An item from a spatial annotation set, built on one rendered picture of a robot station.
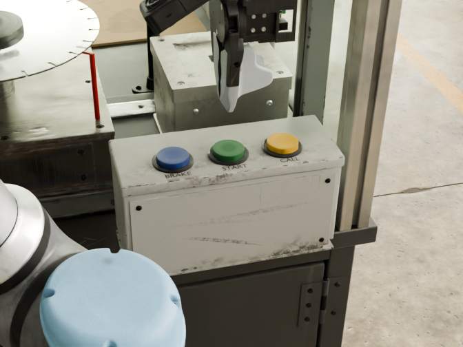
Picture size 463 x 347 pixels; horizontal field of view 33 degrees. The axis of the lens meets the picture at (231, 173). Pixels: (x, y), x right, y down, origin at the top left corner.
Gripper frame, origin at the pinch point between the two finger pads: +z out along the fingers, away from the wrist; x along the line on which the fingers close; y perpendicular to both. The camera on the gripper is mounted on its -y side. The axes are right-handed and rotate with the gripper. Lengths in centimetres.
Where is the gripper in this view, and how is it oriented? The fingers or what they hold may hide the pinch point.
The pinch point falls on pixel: (223, 101)
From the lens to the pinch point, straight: 92.6
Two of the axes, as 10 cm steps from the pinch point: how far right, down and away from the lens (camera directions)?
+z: -0.2, 8.2, 5.7
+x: -2.6, -5.5, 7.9
